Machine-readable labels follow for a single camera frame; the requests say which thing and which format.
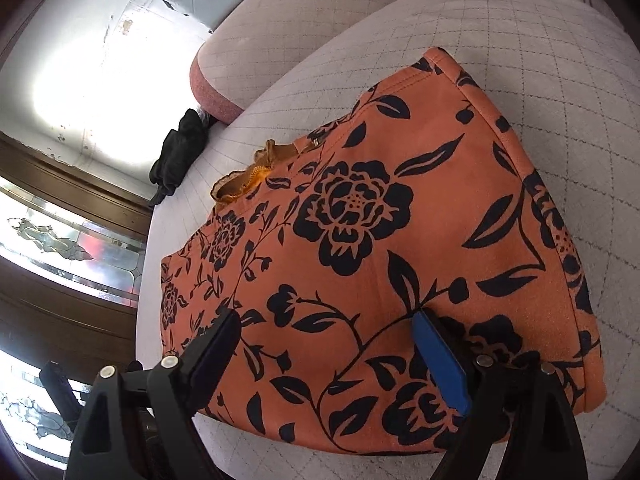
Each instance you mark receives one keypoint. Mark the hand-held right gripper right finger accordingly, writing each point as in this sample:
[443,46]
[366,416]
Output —
[442,360]

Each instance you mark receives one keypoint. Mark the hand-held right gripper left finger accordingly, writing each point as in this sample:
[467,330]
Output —
[212,355]

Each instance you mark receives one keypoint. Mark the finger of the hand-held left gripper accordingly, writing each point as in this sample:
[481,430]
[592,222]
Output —
[60,387]

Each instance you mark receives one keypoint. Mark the orange black floral blouse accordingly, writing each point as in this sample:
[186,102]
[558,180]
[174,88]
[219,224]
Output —
[380,240]

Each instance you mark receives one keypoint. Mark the black clothes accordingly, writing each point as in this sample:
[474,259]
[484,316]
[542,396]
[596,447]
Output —
[177,152]

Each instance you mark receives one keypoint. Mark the wooden door with glass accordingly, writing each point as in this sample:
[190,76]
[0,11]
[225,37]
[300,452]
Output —
[65,305]

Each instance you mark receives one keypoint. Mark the pink quilted bolster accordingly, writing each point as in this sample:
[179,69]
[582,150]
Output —
[280,45]

